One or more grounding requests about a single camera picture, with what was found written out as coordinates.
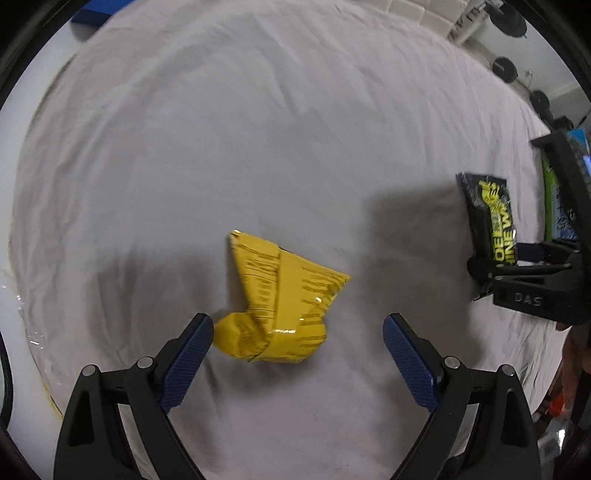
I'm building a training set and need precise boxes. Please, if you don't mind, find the black shoe wipes pack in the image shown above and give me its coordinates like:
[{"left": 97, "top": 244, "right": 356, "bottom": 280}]
[{"left": 457, "top": 172, "right": 518, "bottom": 299}]

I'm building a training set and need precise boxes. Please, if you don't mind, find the yellow snack bag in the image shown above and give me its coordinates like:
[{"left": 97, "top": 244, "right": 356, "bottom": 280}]
[{"left": 213, "top": 230, "right": 349, "bottom": 364}]

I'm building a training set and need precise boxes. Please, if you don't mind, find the cardboard milk box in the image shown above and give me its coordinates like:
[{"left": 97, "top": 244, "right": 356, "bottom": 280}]
[{"left": 540, "top": 128, "right": 591, "bottom": 243}]

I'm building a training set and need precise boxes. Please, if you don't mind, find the right white padded chair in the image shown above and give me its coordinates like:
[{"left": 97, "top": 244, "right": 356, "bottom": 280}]
[{"left": 369, "top": 0, "right": 469, "bottom": 37}]

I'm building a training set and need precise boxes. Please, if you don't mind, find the grey table cloth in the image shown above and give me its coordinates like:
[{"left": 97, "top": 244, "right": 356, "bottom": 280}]
[{"left": 10, "top": 1, "right": 564, "bottom": 479}]

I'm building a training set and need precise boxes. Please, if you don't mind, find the blue foam mat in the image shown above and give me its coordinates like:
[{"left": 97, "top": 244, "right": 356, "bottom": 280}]
[{"left": 71, "top": 0, "right": 133, "bottom": 27}]

